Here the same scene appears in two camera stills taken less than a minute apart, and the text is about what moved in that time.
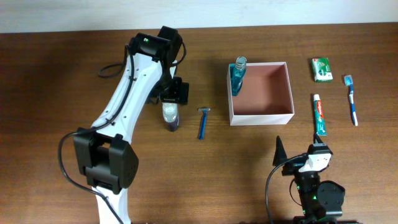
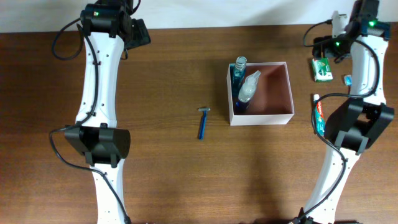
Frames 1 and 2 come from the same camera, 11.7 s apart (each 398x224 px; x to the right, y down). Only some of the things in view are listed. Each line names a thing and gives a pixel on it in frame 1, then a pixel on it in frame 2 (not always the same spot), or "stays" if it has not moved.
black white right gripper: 294,168 to 325,47
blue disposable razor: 203,122 stays
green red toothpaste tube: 319,117 stays
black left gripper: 175,91 to 138,34
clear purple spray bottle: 170,109 to 248,87
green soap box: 321,70 stays
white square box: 265,98 stays
